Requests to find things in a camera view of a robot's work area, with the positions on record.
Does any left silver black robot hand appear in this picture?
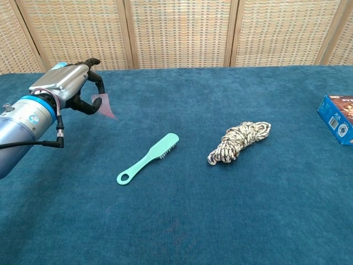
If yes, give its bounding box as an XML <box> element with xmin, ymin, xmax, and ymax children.
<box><xmin>29</xmin><ymin>57</ymin><xmax>107</xmax><ymax>116</ymax></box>

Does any red card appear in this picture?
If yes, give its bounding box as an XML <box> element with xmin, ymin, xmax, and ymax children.
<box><xmin>90</xmin><ymin>93</ymin><xmax>118</xmax><ymax>120</ymax></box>

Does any mint green brush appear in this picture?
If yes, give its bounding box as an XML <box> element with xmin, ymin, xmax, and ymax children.
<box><xmin>116</xmin><ymin>132</ymin><xmax>180</xmax><ymax>186</ymax></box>

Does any woven bamboo folding screen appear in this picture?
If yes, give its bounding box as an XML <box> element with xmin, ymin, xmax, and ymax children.
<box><xmin>0</xmin><ymin>0</ymin><xmax>353</xmax><ymax>75</ymax></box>

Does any blue felt table cover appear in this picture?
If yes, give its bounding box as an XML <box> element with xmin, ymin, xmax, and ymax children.
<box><xmin>0</xmin><ymin>65</ymin><xmax>353</xmax><ymax>265</ymax></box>

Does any blue cookie box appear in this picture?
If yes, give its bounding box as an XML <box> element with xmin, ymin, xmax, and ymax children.
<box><xmin>317</xmin><ymin>95</ymin><xmax>353</xmax><ymax>146</ymax></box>

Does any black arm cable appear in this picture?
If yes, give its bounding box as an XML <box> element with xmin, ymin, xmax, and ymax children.
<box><xmin>0</xmin><ymin>114</ymin><xmax>66</xmax><ymax>150</ymax></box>

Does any beige speckled rope bundle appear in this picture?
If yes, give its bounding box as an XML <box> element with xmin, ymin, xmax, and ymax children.
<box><xmin>207</xmin><ymin>121</ymin><xmax>272</xmax><ymax>166</ymax></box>

